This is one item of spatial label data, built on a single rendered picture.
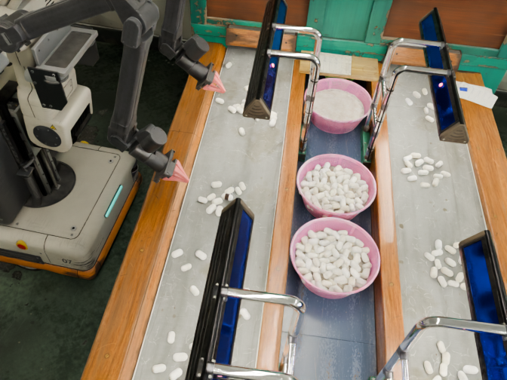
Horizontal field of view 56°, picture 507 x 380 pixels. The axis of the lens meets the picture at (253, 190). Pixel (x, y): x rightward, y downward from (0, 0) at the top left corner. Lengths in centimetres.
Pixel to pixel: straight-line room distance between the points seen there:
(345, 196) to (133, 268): 73
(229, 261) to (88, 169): 145
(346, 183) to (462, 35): 87
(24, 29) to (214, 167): 71
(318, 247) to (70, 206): 118
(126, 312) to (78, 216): 91
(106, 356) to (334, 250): 70
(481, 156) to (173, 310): 120
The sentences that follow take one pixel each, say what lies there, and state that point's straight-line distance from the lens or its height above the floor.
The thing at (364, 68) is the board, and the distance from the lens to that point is 210.
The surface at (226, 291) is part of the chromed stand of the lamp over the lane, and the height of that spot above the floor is 112.
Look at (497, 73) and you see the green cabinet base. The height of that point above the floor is 77.
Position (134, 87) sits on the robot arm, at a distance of 130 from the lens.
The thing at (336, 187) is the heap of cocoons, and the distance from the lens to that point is 163.
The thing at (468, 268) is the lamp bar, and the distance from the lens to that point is 116.
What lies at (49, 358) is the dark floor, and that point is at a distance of 220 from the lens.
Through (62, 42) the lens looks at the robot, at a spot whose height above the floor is 104.
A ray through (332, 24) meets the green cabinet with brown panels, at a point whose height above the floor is 90.
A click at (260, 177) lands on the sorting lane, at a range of 162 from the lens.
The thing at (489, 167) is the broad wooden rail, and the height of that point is 76.
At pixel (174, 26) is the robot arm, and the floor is 110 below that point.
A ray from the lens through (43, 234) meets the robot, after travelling 217.
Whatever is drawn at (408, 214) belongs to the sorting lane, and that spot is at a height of 74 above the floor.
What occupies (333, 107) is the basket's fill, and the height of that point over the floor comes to 74.
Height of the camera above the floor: 195
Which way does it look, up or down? 50 degrees down
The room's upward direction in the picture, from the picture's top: 4 degrees clockwise
